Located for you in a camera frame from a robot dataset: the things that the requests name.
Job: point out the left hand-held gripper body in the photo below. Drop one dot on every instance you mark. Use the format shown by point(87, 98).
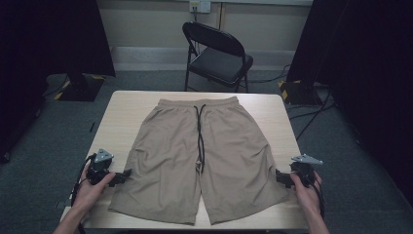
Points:
point(98, 169)

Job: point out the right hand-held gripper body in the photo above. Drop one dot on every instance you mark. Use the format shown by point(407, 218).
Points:
point(302, 170)

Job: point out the person's right hand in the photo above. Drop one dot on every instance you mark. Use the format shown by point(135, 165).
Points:
point(305, 195)

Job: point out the person's left hand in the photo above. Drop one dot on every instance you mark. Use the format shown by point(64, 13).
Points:
point(89, 193)

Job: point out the small black floor strip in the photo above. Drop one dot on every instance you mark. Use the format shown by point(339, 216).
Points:
point(92, 127)

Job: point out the grey tape strip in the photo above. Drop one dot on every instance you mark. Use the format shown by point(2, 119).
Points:
point(61, 204)

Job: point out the black stand base yellow stripes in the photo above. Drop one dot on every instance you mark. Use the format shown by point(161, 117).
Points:
point(298, 92)
point(81, 89)

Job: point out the black curtain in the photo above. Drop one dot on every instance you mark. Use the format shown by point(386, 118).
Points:
point(367, 81)
point(48, 48)

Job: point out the black folding chair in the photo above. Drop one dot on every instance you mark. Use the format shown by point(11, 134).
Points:
point(220, 61)

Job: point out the white wall outlet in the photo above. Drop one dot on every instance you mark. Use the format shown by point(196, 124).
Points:
point(200, 6)

